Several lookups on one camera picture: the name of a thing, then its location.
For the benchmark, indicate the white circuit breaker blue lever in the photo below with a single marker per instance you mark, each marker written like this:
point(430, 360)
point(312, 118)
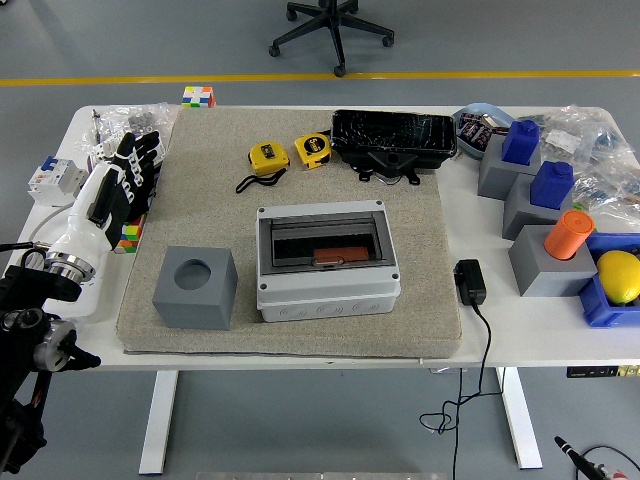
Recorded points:
point(50, 180)

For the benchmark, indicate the black office chair base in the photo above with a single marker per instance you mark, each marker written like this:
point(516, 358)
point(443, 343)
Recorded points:
point(335, 30)

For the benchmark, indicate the orange cylinder battery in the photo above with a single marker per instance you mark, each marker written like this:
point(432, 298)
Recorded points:
point(567, 235)
point(345, 254)

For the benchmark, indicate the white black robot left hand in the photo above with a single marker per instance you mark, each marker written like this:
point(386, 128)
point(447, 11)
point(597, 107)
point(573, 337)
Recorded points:
point(82, 215)

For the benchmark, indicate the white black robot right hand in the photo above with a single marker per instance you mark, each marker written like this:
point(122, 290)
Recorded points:
point(575, 455)

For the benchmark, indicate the grey-brown mat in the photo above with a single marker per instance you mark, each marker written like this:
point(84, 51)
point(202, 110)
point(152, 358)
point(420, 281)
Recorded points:
point(300, 340)

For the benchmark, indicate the grey block with round hole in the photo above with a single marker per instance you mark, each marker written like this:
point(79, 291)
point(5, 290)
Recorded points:
point(195, 310)

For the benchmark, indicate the metal screwdriver tool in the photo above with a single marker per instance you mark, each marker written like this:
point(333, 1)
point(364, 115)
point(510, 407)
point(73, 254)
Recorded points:
point(95, 125)

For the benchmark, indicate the white printed package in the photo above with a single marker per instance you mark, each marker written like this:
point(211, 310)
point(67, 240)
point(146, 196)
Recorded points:
point(101, 149)

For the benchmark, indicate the blue plastic bin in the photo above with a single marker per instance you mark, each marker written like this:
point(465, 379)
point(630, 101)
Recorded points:
point(600, 310)

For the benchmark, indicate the dark printed packet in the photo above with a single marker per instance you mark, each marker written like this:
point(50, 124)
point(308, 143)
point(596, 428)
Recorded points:
point(475, 131)

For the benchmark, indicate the clear bag of parts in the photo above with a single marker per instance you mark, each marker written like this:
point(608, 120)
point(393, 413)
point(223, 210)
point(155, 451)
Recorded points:
point(575, 130)
point(610, 190)

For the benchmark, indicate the black plastic tray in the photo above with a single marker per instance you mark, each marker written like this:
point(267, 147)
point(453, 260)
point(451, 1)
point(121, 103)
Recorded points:
point(395, 132)

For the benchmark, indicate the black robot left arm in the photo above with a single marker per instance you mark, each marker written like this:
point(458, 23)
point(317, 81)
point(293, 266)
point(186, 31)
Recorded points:
point(20, 300)

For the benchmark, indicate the clear bags of screws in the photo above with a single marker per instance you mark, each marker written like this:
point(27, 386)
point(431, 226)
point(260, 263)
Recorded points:
point(125, 116)

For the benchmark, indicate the blue bottle-shaped block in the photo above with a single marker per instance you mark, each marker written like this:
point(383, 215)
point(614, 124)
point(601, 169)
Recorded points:
point(550, 187)
point(520, 145)

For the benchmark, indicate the grey junction box clear lid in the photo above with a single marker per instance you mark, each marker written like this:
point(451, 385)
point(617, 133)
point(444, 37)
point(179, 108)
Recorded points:
point(330, 305)

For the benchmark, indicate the white-faced colourful puzzle cube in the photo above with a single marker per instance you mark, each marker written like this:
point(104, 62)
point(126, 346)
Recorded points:
point(197, 97)

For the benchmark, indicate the light blue bowl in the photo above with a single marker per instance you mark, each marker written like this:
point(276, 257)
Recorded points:
point(480, 106)

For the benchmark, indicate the black table control panel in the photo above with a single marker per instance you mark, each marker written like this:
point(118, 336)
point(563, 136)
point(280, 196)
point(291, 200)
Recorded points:
point(590, 372)

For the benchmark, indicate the white table leg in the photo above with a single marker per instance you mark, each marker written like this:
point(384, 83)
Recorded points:
point(520, 425)
point(157, 425)

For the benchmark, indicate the white power strip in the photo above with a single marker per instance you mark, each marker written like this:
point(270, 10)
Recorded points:
point(92, 292)

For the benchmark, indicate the grey block holder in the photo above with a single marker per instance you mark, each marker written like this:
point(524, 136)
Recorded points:
point(540, 275)
point(495, 175)
point(520, 210)

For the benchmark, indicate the yellow lemon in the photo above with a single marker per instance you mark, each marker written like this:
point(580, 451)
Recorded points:
point(620, 277)

